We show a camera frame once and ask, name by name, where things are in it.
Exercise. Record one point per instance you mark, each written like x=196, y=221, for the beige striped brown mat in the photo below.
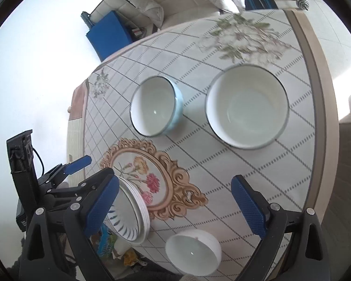
x=76, y=140

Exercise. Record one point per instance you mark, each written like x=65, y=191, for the colourful plastic bag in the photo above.
x=103, y=240

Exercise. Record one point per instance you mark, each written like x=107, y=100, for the light blue bowl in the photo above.
x=152, y=108

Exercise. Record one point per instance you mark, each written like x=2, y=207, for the white puffer jacket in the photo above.
x=152, y=3

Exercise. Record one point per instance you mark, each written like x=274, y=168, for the yellow wrapper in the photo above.
x=131, y=257

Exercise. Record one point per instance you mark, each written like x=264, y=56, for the white plate dark striped rim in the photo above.
x=125, y=210

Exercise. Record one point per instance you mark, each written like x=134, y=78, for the plain white bowl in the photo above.
x=193, y=254

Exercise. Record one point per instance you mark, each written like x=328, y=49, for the person's dark clothing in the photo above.
x=158, y=270

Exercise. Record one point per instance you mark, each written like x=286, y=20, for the diamond patterned floral tablecloth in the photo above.
x=222, y=166

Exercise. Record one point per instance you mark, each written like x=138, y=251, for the blue foam mat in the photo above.
x=108, y=35

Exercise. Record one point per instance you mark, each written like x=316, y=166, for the white bowl dark rim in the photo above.
x=245, y=108

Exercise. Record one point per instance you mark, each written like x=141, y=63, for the chrome dumbbell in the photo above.
x=302, y=3

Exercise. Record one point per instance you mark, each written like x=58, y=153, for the cream quilted folding chair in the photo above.
x=114, y=3

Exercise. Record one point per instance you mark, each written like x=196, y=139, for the cream padded chair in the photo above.
x=187, y=13

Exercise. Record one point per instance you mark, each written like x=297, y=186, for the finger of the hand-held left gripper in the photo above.
x=79, y=164
x=61, y=196

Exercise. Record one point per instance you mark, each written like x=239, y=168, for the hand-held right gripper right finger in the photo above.
x=248, y=207

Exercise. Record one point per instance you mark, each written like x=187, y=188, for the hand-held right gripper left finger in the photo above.
x=102, y=207

